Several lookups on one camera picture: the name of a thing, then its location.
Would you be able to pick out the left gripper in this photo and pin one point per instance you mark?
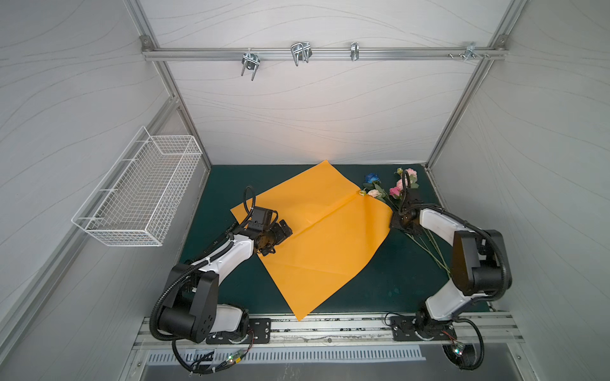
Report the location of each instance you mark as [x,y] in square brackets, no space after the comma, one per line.
[279,235]

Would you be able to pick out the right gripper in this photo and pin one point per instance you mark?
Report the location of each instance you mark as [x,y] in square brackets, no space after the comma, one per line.
[400,222]

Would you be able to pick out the pink fake flower stem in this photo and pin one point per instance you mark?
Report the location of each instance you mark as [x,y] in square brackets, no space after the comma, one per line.
[408,180]

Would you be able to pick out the peach fake flower stem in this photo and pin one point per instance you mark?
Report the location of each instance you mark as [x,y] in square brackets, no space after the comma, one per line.
[374,193]

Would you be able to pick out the blue fake flower stem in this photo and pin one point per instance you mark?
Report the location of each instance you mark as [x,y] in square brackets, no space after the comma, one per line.
[373,181]

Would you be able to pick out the orange wrapping paper sheet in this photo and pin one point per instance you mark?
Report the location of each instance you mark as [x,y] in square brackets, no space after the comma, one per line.
[337,230]

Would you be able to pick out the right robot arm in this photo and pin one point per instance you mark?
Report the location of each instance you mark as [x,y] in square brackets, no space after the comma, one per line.
[479,272]

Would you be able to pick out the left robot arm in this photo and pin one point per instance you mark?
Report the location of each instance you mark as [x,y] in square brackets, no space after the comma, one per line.
[188,307]

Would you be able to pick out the left metal U-bolt clamp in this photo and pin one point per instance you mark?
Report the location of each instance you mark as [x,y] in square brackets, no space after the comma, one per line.
[250,62]

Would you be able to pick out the metal u-bolt clamp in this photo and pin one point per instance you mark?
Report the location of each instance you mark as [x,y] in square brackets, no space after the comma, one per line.
[250,62]
[301,52]

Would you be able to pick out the middle metal U-bolt clamp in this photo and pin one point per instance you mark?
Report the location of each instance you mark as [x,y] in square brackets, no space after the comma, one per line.
[301,52]

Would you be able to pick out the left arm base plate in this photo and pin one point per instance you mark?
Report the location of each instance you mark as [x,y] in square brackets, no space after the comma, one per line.
[255,331]

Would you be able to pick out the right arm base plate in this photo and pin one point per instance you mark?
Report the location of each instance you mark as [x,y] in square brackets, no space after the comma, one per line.
[419,328]

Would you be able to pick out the white wire basket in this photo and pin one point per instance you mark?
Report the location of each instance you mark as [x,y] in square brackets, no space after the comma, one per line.
[136,201]

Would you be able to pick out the white slotted cable duct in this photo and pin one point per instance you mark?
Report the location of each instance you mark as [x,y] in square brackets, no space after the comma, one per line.
[297,355]

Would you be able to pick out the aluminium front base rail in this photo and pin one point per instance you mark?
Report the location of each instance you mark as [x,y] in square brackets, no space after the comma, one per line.
[320,330]

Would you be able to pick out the small metal hook bracket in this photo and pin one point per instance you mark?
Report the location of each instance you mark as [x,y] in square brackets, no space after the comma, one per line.
[354,51]

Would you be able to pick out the aluminium cross rail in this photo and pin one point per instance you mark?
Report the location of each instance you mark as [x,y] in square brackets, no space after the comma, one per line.
[153,53]

